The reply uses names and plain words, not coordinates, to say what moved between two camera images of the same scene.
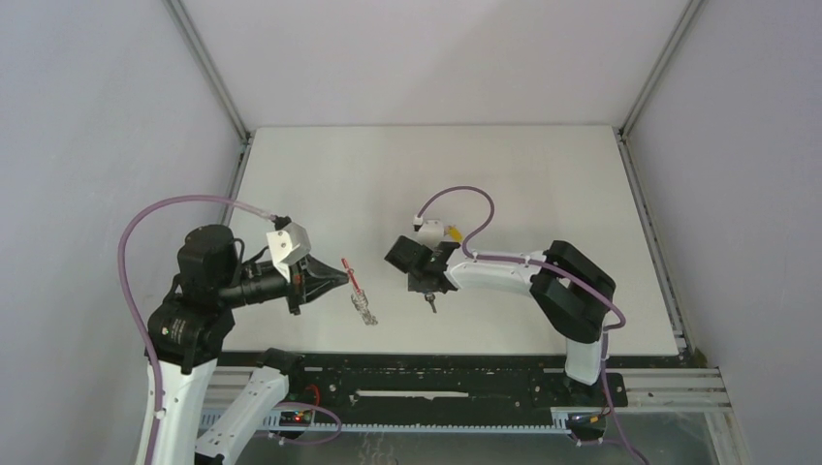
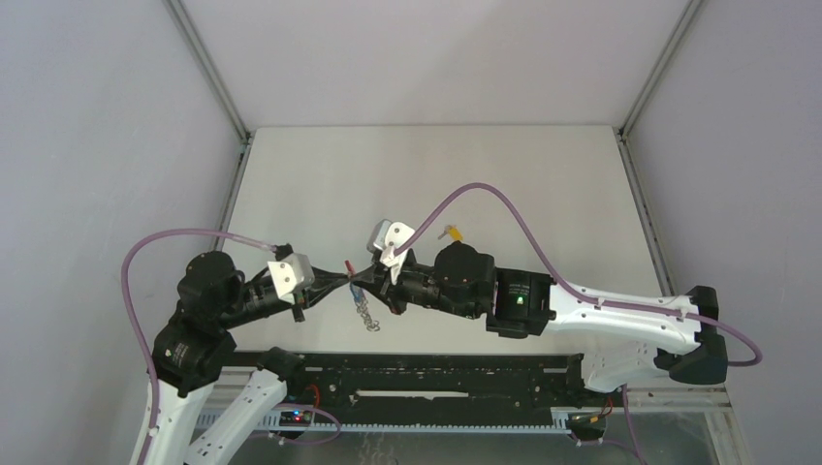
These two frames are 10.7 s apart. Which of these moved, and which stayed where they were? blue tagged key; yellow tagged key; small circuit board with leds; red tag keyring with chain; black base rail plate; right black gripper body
Moved: right black gripper body; blue tagged key
Stayed: black base rail plate; yellow tagged key; small circuit board with leds; red tag keyring with chain
